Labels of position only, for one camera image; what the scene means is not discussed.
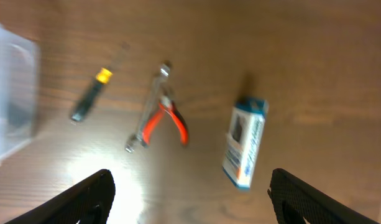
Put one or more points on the clear plastic storage container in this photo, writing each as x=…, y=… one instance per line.
x=19, y=82

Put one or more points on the black yellow screwdriver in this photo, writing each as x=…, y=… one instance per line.
x=101, y=79

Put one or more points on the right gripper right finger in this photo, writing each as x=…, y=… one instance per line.
x=294, y=201

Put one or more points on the blue white cardboard box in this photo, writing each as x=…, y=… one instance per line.
x=243, y=140

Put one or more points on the silver double-ended wrench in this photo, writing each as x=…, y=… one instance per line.
x=136, y=138

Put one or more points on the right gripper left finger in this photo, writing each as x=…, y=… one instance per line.
x=88, y=202

